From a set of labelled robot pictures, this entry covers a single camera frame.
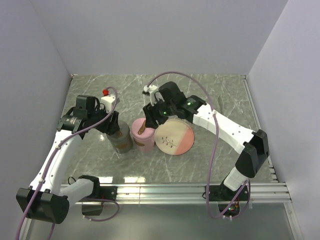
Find tall grey container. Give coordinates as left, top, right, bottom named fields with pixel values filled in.
left=109, top=137, right=133, bottom=154

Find metal food tongs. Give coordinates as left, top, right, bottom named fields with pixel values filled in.
left=217, top=96, right=223, bottom=113

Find grey lid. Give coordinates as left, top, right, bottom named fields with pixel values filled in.
left=107, top=120, right=131, bottom=144

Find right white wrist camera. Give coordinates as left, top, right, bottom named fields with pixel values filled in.
left=142, top=84, right=159, bottom=106

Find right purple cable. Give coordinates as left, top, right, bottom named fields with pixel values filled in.
left=147, top=71, right=251, bottom=220

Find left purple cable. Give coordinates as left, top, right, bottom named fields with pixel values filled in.
left=15, top=86, right=119, bottom=240

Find pink and white plate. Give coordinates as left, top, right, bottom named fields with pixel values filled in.
left=154, top=119, right=195, bottom=156

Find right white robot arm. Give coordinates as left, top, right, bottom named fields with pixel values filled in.
left=143, top=81, right=270, bottom=200

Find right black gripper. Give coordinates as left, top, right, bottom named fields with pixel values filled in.
left=143, top=95, right=176, bottom=130

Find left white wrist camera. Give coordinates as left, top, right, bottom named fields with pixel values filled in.
left=100, top=94, right=120, bottom=113

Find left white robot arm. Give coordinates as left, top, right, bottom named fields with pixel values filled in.
left=16, top=94, right=120, bottom=224

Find pink lid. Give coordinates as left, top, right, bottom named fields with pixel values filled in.
left=131, top=118, right=155, bottom=140

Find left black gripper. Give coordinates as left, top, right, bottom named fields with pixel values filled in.
left=88, top=103, right=120, bottom=135

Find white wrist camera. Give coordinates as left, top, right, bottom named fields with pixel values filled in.
left=142, top=84, right=159, bottom=106
left=100, top=94, right=120, bottom=113

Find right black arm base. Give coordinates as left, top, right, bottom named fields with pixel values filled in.
left=203, top=184, right=251, bottom=216

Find purple cable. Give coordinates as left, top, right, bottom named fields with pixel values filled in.
left=15, top=86, right=119, bottom=240
left=147, top=71, right=251, bottom=220

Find tall pink container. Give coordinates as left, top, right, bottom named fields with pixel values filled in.
left=133, top=135, right=155, bottom=152

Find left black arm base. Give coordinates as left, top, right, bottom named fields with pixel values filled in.
left=81, top=186, right=118, bottom=216

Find aluminium frame rail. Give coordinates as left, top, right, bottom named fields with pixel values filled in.
left=14, top=182, right=292, bottom=207

